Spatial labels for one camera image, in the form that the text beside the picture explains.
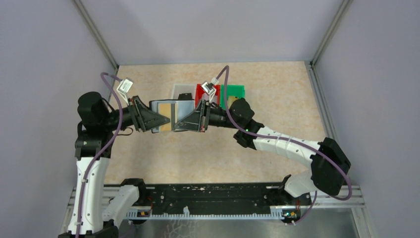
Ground grey aluminium frame rail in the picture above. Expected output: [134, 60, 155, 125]
[305, 0, 377, 238]

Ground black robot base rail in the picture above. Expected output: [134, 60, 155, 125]
[125, 182, 312, 223]

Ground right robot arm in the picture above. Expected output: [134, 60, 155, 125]
[174, 98, 351, 199]

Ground gold VIP card stack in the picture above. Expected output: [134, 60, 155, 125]
[227, 96, 239, 107]

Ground white plastic bin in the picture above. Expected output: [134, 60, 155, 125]
[170, 83, 197, 100]

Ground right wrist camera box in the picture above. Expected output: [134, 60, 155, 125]
[200, 77, 219, 103]

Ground green plastic bin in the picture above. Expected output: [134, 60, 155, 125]
[219, 84, 245, 110]

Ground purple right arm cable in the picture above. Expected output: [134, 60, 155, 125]
[215, 65, 353, 201]

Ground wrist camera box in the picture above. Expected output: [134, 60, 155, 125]
[200, 77, 219, 103]
[116, 78, 133, 104]

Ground red plastic bin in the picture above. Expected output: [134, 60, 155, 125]
[195, 84, 221, 106]

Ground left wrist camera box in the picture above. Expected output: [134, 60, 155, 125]
[116, 78, 133, 104]

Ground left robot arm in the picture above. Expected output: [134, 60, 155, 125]
[59, 92, 170, 238]

